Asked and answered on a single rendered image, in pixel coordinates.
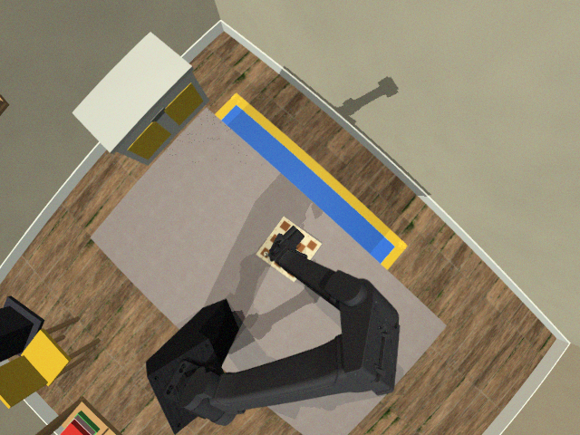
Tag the cream and brown chessboard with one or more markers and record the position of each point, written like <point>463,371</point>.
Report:
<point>307,246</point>

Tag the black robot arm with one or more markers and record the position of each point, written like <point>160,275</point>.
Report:
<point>360,359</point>

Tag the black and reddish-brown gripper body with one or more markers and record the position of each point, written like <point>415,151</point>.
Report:
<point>277,239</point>

